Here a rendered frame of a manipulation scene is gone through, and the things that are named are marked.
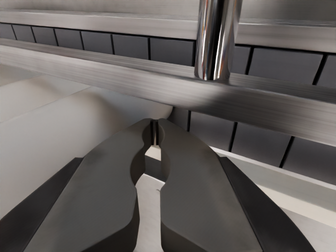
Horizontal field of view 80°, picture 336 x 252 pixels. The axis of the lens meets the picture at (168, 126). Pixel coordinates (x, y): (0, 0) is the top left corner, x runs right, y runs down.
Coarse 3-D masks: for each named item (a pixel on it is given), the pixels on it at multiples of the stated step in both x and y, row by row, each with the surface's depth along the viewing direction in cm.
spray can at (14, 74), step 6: (0, 66) 16; (6, 66) 16; (12, 66) 16; (0, 72) 15; (6, 72) 16; (12, 72) 16; (18, 72) 16; (24, 72) 16; (30, 72) 17; (36, 72) 17; (0, 78) 15; (6, 78) 15; (12, 78) 16; (18, 78) 16; (24, 78) 16; (0, 84) 15
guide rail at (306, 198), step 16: (160, 160) 16; (240, 160) 15; (256, 176) 13; (272, 176) 13; (288, 176) 13; (272, 192) 12; (288, 192) 12; (304, 192) 12; (320, 192) 12; (288, 208) 12; (304, 208) 12; (320, 208) 11
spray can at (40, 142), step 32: (96, 96) 12; (128, 96) 13; (0, 128) 8; (32, 128) 9; (64, 128) 9; (96, 128) 10; (0, 160) 7; (32, 160) 8; (64, 160) 9; (0, 192) 7
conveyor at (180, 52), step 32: (0, 32) 25; (32, 32) 22; (64, 32) 20; (96, 32) 18; (192, 64) 15; (256, 64) 13; (288, 64) 12; (320, 64) 12; (192, 128) 18; (224, 128) 16; (256, 128) 15; (256, 160) 16; (288, 160) 15; (320, 160) 14
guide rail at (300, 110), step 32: (32, 64) 10; (64, 64) 9; (96, 64) 8; (128, 64) 8; (160, 64) 8; (160, 96) 7; (192, 96) 7; (224, 96) 6; (256, 96) 6; (288, 96) 5; (320, 96) 5; (288, 128) 6; (320, 128) 5
